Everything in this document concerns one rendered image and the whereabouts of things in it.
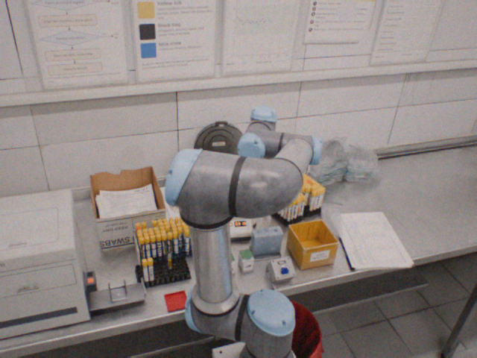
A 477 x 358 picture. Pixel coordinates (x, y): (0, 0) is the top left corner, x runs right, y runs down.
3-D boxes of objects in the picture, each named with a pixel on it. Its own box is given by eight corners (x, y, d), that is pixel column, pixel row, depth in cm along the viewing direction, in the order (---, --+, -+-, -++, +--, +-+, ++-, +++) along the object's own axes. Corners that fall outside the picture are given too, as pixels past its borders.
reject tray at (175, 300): (168, 312, 136) (168, 310, 136) (163, 295, 141) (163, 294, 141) (189, 307, 138) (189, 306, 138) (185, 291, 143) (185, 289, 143)
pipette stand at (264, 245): (254, 261, 156) (256, 239, 151) (249, 247, 162) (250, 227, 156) (281, 257, 158) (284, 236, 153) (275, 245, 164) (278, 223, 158)
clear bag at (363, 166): (337, 181, 201) (343, 154, 193) (335, 162, 215) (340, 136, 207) (383, 186, 199) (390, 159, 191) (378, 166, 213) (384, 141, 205)
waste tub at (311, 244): (299, 271, 153) (304, 250, 148) (285, 245, 164) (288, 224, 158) (335, 264, 157) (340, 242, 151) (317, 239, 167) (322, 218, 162)
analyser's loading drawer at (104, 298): (77, 316, 131) (74, 304, 128) (76, 299, 136) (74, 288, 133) (147, 301, 137) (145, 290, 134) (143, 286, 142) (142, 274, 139)
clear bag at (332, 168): (312, 192, 193) (318, 155, 182) (287, 172, 204) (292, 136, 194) (355, 176, 205) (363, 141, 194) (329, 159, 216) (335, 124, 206)
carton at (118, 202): (99, 253, 156) (93, 219, 147) (93, 205, 178) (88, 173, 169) (168, 241, 163) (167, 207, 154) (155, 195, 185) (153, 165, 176)
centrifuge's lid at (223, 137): (193, 123, 169) (191, 116, 176) (194, 183, 180) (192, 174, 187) (249, 121, 172) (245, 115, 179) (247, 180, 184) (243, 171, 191)
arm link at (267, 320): (288, 366, 107) (292, 327, 100) (233, 353, 110) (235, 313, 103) (296, 329, 117) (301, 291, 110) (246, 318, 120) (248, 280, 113)
